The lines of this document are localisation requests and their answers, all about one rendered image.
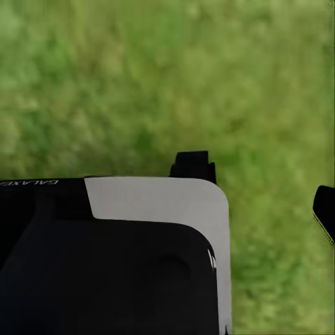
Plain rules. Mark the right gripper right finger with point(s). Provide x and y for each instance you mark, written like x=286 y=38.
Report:
x=324 y=207

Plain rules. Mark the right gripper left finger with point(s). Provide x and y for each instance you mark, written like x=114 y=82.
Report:
x=17 y=207

